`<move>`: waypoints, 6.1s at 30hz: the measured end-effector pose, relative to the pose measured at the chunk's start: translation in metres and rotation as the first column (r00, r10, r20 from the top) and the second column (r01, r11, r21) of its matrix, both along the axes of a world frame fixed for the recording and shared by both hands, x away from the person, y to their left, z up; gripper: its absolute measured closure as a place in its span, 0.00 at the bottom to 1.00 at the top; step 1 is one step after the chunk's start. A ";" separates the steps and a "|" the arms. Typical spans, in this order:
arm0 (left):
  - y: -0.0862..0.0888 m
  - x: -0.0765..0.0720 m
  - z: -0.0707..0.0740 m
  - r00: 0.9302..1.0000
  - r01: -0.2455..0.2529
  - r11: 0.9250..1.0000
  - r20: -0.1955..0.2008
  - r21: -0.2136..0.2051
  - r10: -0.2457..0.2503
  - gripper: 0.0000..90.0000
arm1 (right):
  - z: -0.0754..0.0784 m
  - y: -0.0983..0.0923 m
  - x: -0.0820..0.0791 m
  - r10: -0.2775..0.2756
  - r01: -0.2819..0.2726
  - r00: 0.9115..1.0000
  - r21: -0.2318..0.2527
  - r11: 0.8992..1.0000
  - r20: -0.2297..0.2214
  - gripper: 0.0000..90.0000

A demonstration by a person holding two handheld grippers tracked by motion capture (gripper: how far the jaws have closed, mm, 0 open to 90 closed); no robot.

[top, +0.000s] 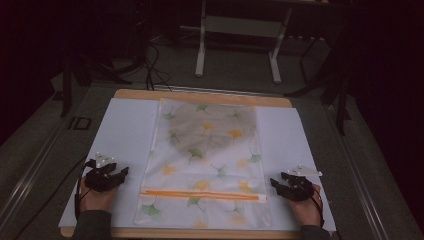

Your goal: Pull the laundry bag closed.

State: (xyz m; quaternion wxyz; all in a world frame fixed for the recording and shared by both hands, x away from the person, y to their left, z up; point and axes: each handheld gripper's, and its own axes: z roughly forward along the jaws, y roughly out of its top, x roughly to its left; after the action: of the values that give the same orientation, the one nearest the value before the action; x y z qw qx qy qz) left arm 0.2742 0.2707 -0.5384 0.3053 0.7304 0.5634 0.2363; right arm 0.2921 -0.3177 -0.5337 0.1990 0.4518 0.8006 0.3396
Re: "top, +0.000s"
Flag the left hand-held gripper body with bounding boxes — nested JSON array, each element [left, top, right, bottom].
[[84, 152, 120, 193]]

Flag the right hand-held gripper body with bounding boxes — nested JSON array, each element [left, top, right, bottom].
[[281, 164, 323, 202]]

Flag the leaf print mesh laundry bag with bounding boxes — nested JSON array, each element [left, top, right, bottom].
[[133, 97, 272, 231]]

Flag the person's left hand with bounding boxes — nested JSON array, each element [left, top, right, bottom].
[[78, 184, 121, 213]]

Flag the person's right hand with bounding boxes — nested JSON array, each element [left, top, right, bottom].
[[285, 184, 324, 228]]

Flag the black metal stand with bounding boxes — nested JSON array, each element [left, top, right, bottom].
[[284, 31, 354, 137], [59, 46, 134, 118]]

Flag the white metal stand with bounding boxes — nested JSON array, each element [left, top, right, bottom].
[[194, 0, 293, 85]]

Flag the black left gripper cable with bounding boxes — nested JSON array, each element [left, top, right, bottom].
[[12, 156, 93, 240]]

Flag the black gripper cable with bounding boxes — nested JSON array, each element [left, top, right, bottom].
[[310, 194, 327, 228], [12, 156, 93, 240]]

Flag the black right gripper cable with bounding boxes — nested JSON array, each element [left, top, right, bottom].
[[310, 194, 327, 228]]

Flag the black rectangular frame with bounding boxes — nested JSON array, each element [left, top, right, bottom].
[[67, 116, 92, 131]]

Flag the metal rail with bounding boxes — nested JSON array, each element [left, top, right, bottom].
[[324, 104, 389, 240], [0, 124, 69, 231]]

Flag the black floor cables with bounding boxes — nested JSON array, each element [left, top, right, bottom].
[[142, 41, 173, 92]]

